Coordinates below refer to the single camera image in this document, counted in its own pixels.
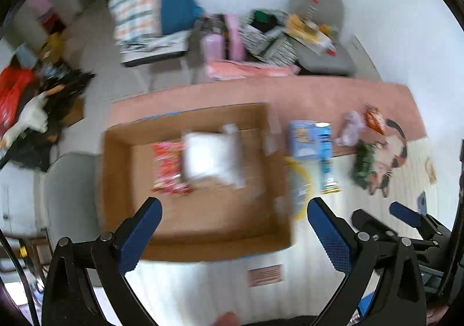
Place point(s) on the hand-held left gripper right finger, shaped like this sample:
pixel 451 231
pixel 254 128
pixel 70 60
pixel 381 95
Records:
pixel 331 237

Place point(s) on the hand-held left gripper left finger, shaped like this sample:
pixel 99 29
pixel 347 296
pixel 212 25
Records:
pixel 139 239

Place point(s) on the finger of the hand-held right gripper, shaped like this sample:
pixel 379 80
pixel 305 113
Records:
pixel 373 226
pixel 406 213

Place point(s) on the brown cardboard box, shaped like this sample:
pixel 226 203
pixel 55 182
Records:
pixel 203 224

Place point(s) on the yellow round packet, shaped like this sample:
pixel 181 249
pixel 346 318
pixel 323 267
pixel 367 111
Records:
pixel 299 188

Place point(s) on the calico cat shaped cushion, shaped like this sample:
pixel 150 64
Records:
pixel 393 152

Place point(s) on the green snack packet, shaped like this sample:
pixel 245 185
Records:
pixel 364 164

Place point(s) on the pink label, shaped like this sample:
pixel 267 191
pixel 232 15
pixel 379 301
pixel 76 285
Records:
pixel 265 274

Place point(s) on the red snack packet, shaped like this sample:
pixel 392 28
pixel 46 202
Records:
pixel 168 166

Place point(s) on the light grey chair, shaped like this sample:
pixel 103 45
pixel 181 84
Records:
pixel 70 195

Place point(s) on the blue snack packet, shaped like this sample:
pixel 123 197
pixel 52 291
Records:
pixel 326 155

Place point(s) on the orange snack packet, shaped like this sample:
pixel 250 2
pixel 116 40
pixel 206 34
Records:
pixel 375 119

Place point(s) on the pale purple packet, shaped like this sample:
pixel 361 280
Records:
pixel 350 128

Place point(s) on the light blue carton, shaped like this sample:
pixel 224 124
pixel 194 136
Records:
pixel 302 139

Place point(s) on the white plastic packet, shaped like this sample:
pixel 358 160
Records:
pixel 212 159

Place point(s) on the pink blanket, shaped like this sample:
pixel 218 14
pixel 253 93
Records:
pixel 326 97

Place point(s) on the white goose plush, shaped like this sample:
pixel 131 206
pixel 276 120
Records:
pixel 32 115

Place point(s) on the black clothing pile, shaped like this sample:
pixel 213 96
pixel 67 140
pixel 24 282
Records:
pixel 61 94

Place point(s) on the grey padded chair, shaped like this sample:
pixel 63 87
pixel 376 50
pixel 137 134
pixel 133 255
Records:
pixel 326 61

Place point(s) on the pink folded cloth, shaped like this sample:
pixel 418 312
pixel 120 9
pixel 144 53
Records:
pixel 250 68

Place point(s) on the red plastic bag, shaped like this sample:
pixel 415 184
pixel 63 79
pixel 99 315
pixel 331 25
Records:
pixel 12 94

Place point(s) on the black white striped bag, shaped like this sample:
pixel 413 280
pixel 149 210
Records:
pixel 268 43

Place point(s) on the yellow packets pile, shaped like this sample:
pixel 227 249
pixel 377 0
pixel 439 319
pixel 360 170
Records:
pixel 308 32

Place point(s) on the pink bag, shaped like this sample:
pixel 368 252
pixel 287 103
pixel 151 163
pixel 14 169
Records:
pixel 221 43

